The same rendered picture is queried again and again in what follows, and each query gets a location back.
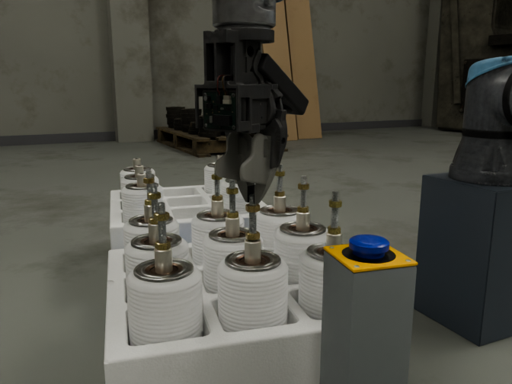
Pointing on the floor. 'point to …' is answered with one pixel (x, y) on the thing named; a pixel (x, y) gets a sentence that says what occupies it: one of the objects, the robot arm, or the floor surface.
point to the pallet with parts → (190, 133)
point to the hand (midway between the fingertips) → (256, 192)
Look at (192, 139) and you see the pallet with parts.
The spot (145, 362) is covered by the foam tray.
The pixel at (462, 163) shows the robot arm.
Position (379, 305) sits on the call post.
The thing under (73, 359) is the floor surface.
